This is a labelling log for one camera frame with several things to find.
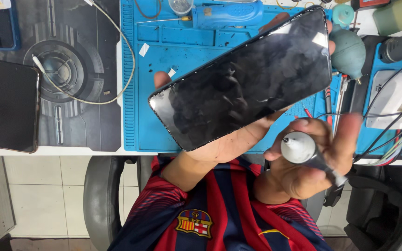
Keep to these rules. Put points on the teal small cap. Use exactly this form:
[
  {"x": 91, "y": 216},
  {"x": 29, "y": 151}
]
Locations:
[{"x": 343, "y": 14}]

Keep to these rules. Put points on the blue silicone repair mat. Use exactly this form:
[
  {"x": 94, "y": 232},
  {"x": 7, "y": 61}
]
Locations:
[{"x": 159, "y": 115}]

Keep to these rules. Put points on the red black device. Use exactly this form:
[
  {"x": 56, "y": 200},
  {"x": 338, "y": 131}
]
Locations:
[{"x": 370, "y": 3}]

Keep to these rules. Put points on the teal rubber air blower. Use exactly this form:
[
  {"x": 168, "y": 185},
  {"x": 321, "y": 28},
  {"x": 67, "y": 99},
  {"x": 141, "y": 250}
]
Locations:
[{"x": 348, "y": 52}]

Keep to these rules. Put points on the blue electric tool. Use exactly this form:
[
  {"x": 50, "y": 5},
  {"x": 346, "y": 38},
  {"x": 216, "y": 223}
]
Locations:
[{"x": 229, "y": 15}]

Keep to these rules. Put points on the person's left hand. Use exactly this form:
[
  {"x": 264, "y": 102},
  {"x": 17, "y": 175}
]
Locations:
[{"x": 243, "y": 139}]

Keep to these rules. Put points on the black phone in brown case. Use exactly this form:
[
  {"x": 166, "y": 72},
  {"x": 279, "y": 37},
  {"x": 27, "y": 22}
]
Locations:
[{"x": 15, "y": 106}]

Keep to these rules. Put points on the metal tweezers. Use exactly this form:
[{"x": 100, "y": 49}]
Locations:
[{"x": 340, "y": 94}]

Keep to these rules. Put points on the person's right hand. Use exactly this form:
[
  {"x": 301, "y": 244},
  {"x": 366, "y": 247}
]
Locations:
[{"x": 302, "y": 177}]

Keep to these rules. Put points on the gray black office chair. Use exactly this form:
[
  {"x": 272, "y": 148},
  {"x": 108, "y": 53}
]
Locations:
[{"x": 101, "y": 198}]

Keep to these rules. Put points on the large black smartphone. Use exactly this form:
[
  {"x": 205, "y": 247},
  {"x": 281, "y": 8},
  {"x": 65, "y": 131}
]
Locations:
[{"x": 243, "y": 80}]

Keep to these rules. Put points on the gray black cylindrical tool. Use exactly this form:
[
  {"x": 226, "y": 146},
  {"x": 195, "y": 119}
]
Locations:
[{"x": 401, "y": 47}]

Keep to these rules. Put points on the black printed desk mat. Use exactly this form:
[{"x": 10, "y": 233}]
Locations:
[{"x": 75, "y": 45}]

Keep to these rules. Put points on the pale green container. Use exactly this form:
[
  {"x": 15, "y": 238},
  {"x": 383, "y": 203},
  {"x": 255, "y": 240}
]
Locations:
[{"x": 398, "y": 15}]

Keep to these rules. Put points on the small blue work mat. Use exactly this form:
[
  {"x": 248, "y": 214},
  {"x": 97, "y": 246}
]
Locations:
[{"x": 373, "y": 139}]

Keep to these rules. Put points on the red blue striped jersey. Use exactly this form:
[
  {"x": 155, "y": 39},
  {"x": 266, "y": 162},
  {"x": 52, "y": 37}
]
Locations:
[{"x": 222, "y": 216}]

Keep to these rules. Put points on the white tape piece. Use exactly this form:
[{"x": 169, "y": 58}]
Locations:
[
  {"x": 144, "y": 49},
  {"x": 171, "y": 72}
]

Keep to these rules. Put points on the white box device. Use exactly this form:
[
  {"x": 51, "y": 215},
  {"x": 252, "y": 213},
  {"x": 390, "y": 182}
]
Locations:
[{"x": 389, "y": 97}]

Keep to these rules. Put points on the clear plastic cup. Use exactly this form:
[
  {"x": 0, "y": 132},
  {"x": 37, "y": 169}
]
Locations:
[{"x": 181, "y": 6}]

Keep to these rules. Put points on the gray glue tube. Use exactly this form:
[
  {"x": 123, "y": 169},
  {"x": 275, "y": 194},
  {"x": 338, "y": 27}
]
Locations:
[{"x": 300, "y": 148}]

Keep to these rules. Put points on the red black screwdriver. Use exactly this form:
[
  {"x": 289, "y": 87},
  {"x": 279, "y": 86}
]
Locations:
[{"x": 328, "y": 104}]

